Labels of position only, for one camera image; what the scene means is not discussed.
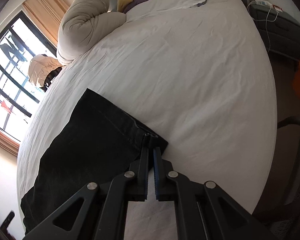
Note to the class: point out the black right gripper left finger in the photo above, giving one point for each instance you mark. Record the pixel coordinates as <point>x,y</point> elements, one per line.
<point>97,211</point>

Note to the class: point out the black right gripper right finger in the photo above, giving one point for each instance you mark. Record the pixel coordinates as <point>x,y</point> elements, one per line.
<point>202,211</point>

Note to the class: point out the black pants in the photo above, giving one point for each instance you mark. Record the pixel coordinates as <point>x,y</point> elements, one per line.
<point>99,142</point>

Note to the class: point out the white bed sheet mattress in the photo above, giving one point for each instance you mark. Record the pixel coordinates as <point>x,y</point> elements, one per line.
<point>199,77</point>

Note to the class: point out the black framed window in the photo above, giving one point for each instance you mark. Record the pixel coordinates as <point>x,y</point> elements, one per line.
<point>20,41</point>

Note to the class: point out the dark grey nightstand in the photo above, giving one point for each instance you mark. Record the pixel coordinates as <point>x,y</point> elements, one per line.
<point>279,31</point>

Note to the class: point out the rolled beige duvet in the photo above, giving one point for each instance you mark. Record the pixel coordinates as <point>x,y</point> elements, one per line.
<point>84,24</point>

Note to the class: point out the orange striped curtain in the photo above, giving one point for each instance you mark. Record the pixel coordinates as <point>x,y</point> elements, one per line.
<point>47,16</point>

